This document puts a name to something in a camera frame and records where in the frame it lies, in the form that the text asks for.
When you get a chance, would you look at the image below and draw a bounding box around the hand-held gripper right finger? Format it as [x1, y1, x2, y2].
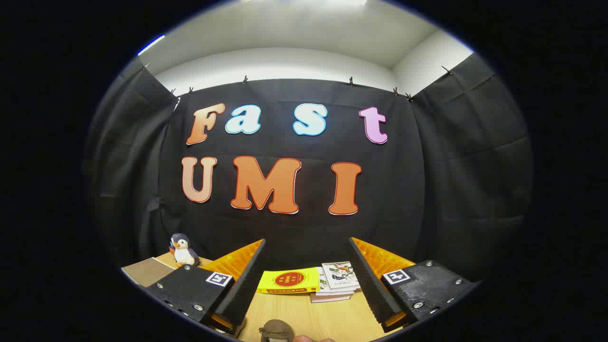
[348, 237, 480, 329]

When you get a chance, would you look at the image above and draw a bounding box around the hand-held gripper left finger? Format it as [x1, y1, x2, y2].
[145, 239, 266, 334]

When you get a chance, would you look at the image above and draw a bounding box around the brown fuzzy shoe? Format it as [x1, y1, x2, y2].
[258, 319, 296, 342]

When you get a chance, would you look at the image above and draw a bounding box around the brown fabric storage box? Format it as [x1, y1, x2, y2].
[121, 257, 177, 288]

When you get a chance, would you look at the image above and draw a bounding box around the pale brown book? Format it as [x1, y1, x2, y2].
[310, 292, 354, 304]

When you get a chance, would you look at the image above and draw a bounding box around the yellow book with red label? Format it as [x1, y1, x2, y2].
[257, 267, 321, 295]

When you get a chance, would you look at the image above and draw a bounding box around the penguin plush toy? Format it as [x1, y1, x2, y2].
[170, 233, 200, 266]

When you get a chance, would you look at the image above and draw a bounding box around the black backdrop cloth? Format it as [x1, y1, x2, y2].
[83, 52, 535, 285]

